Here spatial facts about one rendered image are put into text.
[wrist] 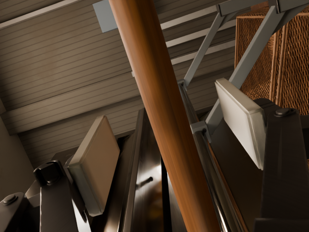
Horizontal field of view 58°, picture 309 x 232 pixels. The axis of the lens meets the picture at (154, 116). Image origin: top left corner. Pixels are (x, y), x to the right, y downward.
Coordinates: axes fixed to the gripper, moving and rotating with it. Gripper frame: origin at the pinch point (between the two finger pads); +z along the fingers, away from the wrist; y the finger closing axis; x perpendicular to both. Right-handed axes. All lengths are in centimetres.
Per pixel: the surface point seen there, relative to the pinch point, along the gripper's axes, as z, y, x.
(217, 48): 295, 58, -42
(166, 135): 4.3, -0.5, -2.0
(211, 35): 89, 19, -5
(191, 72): 89, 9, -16
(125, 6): 4.3, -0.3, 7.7
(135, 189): 62, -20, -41
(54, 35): 340, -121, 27
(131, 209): 52, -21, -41
